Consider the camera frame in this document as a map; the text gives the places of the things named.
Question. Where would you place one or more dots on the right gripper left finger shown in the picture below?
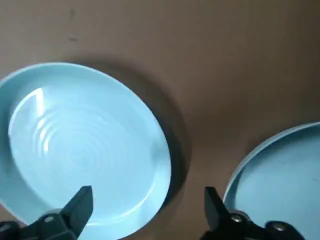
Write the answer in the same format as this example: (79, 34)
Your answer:
(62, 222)

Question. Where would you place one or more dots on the blue round plate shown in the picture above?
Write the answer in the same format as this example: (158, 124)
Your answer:
(82, 145)
(275, 187)

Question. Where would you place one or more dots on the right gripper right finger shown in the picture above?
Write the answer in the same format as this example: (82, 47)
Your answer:
(230, 227)

